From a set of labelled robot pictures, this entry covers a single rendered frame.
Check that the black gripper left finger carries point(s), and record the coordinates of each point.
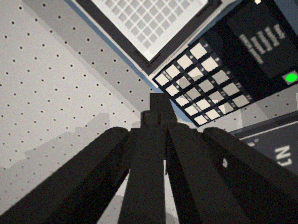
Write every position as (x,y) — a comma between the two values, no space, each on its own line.
(80,190)

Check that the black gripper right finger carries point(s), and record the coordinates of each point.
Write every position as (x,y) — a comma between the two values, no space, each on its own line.
(266,191)

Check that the plate washer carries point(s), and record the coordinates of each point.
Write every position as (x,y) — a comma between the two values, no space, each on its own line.
(244,52)

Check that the grey perforated base plate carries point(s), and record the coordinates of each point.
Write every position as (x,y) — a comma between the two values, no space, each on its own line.
(62,86)

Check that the dark grey rectangular frame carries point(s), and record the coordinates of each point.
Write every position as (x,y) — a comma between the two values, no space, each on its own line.
(278,140)

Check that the white multi-well plate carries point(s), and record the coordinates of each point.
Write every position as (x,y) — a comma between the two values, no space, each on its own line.
(149,24)

